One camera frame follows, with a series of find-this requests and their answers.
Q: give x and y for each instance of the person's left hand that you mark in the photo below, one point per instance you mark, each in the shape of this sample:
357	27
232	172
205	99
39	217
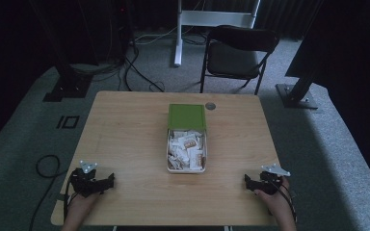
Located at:
83	200

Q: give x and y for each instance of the white box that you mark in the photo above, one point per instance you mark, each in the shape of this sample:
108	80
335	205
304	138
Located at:
187	170

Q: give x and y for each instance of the grey round table grommet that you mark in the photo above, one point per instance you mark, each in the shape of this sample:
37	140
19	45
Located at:
210	106

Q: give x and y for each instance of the black folding chair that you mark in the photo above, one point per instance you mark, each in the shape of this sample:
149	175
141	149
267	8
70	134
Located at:
234	59

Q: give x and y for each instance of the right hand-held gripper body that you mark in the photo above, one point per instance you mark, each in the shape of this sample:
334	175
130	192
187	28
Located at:
269	181

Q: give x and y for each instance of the person's right hand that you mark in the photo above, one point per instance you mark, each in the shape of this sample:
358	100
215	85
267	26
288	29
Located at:
275	199

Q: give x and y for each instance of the pile of white packets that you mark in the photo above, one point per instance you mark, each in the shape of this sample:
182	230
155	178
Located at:
187	149

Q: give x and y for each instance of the black metal stand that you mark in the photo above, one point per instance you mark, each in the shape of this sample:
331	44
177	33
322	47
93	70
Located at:
69	85
297	96

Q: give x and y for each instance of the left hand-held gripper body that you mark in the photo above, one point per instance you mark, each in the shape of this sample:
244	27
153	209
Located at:
85	184

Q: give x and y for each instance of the green box lid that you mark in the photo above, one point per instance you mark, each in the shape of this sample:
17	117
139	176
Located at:
186	116

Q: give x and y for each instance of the white metal stand frame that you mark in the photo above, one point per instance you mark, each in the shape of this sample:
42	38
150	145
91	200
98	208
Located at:
205	18

